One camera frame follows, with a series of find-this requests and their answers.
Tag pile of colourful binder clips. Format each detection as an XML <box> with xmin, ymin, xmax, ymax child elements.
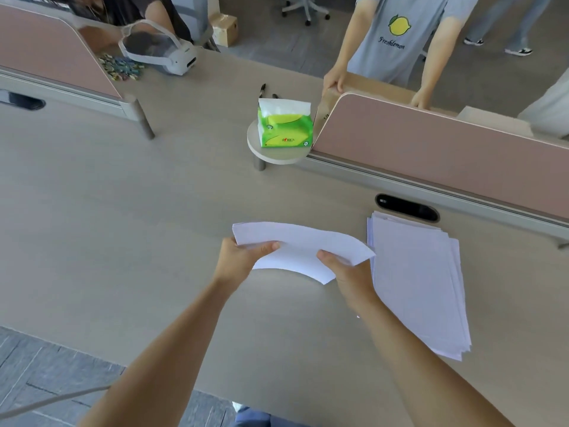
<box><xmin>98</xmin><ymin>53</ymin><xmax>146</xmax><ymax>82</ymax></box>

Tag person's left forearm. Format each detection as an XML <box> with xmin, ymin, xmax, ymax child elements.
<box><xmin>78</xmin><ymin>276</ymin><xmax>234</xmax><ymax>427</ymax></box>

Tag round grey desk shelf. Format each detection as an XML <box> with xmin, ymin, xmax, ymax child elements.
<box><xmin>247</xmin><ymin>119</ymin><xmax>313</xmax><ymax>171</ymax></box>

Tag pink desk divider panel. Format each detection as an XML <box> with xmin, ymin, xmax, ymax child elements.
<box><xmin>0</xmin><ymin>0</ymin><xmax>156</xmax><ymax>140</ymax></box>
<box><xmin>308</xmin><ymin>93</ymin><xmax>569</xmax><ymax>250</ymax></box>

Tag white headset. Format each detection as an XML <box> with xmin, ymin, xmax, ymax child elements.
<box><xmin>117</xmin><ymin>19</ymin><xmax>198</xmax><ymax>76</ymax></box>

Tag grey cable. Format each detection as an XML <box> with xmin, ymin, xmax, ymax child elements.
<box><xmin>0</xmin><ymin>385</ymin><xmax>112</xmax><ymax>420</ymax></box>

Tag white paper sheet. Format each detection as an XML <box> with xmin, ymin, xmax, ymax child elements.
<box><xmin>232</xmin><ymin>222</ymin><xmax>376</xmax><ymax>285</ymax></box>

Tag person's blue trousers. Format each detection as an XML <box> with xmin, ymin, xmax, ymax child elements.
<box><xmin>231</xmin><ymin>401</ymin><xmax>307</xmax><ymax>427</ymax></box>

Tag brown cardboard box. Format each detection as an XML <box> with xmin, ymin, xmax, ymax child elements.
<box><xmin>313</xmin><ymin>72</ymin><xmax>459</xmax><ymax>138</ymax></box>

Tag person's left hand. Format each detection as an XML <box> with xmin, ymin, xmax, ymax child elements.
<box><xmin>213</xmin><ymin>238</ymin><xmax>282</xmax><ymax>291</ymax></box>

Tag green tissue pack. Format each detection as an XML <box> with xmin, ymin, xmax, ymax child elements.
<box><xmin>257</xmin><ymin>98</ymin><xmax>314</xmax><ymax>149</ymax></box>

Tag stack of white paper sheets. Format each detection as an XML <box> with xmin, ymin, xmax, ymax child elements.
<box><xmin>357</xmin><ymin>211</ymin><xmax>472</xmax><ymax>362</ymax></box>

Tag person's right forearm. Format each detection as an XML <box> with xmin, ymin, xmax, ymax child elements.
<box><xmin>356</xmin><ymin>295</ymin><xmax>516</xmax><ymax>427</ymax></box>

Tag grey office chair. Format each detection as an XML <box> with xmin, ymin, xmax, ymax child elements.
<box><xmin>281</xmin><ymin>0</ymin><xmax>331</xmax><ymax>27</ymax></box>
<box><xmin>169</xmin><ymin>0</ymin><xmax>221</xmax><ymax>51</ymax></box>

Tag black cable grommet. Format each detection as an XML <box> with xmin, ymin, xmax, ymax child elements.
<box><xmin>375</xmin><ymin>193</ymin><xmax>440</xmax><ymax>224</ymax></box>
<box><xmin>0</xmin><ymin>89</ymin><xmax>46</xmax><ymax>111</ymax></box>

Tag person's right hand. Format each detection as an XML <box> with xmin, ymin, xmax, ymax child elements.
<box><xmin>317</xmin><ymin>250</ymin><xmax>378</xmax><ymax>313</ymax></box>

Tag small cardboard box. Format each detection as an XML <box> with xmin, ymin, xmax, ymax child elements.
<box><xmin>209</xmin><ymin>12</ymin><xmax>239</xmax><ymax>48</ymax></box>

